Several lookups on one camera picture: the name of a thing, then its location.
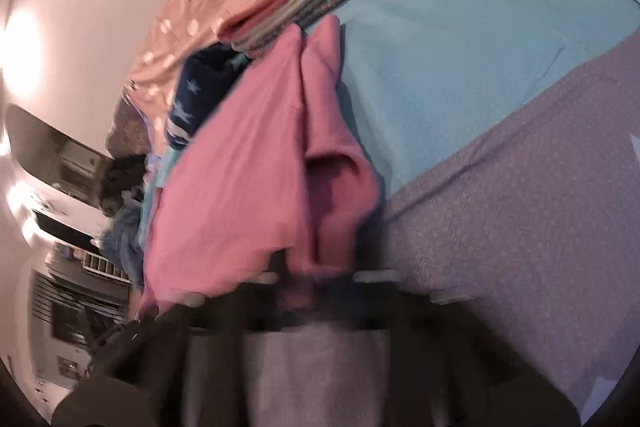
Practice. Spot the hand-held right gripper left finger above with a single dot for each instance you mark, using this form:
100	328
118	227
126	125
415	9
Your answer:
260	302

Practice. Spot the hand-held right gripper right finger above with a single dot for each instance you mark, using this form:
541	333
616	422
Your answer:
380	302

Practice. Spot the pink garment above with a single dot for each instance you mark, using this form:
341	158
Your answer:
240	167

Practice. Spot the blue denim cloth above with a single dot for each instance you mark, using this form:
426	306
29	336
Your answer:
125	242

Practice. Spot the white slatted rack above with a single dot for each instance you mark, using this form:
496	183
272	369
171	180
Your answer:
105	267

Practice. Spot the dark cloth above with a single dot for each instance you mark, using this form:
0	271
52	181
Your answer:
122	182

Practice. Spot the navy star fleece blanket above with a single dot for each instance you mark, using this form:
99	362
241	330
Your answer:
192	97

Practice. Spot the purple printed blanket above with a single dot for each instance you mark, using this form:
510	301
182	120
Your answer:
125	127

